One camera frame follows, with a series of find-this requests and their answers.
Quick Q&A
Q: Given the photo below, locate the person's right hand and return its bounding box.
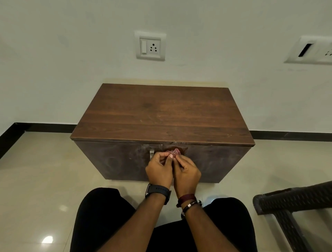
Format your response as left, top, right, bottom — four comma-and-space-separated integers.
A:
173, 154, 202, 199

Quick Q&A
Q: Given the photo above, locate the person's left hand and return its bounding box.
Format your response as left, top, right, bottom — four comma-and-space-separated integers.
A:
145, 152, 175, 189

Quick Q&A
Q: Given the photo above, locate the red checked cleaning cloth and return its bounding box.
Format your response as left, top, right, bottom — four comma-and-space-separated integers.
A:
166, 148, 182, 159

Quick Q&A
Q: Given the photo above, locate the brown wooden cabinet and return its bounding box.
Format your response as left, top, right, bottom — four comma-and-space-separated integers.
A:
70, 83, 256, 183

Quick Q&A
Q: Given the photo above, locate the person's right forearm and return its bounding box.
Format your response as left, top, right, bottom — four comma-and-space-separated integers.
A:
185, 205, 239, 252

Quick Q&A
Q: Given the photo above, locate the person's left forearm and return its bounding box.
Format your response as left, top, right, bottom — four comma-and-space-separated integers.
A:
97, 193, 166, 252

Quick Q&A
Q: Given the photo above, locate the person's black trouser leg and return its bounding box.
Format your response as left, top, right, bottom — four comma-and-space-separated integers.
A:
70, 187, 257, 252

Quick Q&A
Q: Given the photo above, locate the black smartwatch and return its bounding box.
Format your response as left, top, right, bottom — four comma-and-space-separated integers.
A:
145, 183, 172, 206

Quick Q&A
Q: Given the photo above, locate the maroon thread wristband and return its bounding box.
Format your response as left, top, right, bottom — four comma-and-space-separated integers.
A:
176, 193, 197, 208

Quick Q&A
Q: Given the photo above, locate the dark woven plastic stool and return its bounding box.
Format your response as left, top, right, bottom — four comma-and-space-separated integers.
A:
253, 181, 332, 252

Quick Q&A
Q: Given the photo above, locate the black silver beaded bracelet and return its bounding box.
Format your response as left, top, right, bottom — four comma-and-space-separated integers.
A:
181, 199, 203, 220

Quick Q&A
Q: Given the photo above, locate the small white switch socket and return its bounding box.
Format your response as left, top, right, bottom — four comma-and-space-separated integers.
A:
134, 30, 167, 62

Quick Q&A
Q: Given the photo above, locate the wide white switch socket panel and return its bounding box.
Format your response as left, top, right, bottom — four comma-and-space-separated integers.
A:
284, 35, 332, 65

